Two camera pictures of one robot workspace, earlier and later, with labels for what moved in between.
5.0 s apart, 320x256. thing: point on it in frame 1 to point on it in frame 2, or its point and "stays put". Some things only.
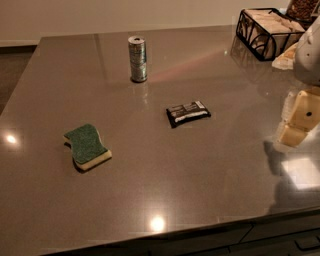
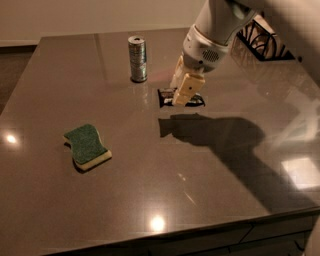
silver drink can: (138, 58) stays put
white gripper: (309, 56) to (202, 53)
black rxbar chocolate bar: (186, 113) to (167, 97)
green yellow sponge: (87, 146) stays put
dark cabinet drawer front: (295, 234) stays put
